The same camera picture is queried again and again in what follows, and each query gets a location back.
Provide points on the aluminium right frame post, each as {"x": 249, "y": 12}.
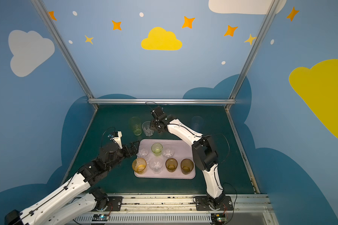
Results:
{"x": 267, "y": 21}

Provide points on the tall green tumbler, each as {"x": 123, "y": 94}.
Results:
{"x": 135, "y": 125}

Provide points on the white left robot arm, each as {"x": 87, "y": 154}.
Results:
{"x": 78, "y": 195}

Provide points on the pink plastic tray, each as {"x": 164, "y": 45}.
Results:
{"x": 181, "y": 151}

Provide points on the frosted blue tall tumbler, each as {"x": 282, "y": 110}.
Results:
{"x": 197, "y": 123}

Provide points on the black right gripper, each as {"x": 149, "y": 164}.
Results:
{"x": 157, "y": 125}

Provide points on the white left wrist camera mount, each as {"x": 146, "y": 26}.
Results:
{"x": 116, "y": 137}

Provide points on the green circuit board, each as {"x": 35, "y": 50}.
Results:
{"x": 100, "y": 218}
{"x": 218, "y": 219}

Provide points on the short yellow amber glass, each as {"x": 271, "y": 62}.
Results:
{"x": 139, "y": 165}

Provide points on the short brown textured cup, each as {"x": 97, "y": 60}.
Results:
{"x": 171, "y": 164}

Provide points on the dark brown textured tall cup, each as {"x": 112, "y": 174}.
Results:
{"x": 186, "y": 166}

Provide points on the aluminium left frame post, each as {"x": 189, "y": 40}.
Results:
{"x": 50, "y": 25}

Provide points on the aluminium back frame rail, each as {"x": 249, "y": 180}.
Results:
{"x": 126, "y": 101}

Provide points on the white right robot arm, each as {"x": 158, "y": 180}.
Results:
{"x": 204, "y": 152}

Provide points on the right green circuit board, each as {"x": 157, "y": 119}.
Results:
{"x": 218, "y": 219}

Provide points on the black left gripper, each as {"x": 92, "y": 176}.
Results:
{"x": 132, "y": 147}

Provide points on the short green glass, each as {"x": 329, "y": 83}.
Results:
{"x": 156, "y": 149}

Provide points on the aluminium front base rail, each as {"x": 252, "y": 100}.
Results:
{"x": 179, "y": 209}

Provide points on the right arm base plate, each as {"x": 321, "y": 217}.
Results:
{"x": 202, "y": 204}

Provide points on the aluminium frame post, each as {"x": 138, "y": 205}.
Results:
{"x": 267, "y": 21}
{"x": 50, "y": 25}

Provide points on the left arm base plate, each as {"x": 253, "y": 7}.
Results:
{"x": 110, "y": 203}

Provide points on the clear faceted glass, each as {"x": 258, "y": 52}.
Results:
{"x": 168, "y": 152}
{"x": 156, "y": 165}
{"x": 146, "y": 126}
{"x": 143, "y": 153}

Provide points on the left green circuit board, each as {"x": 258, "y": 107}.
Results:
{"x": 100, "y": 218}

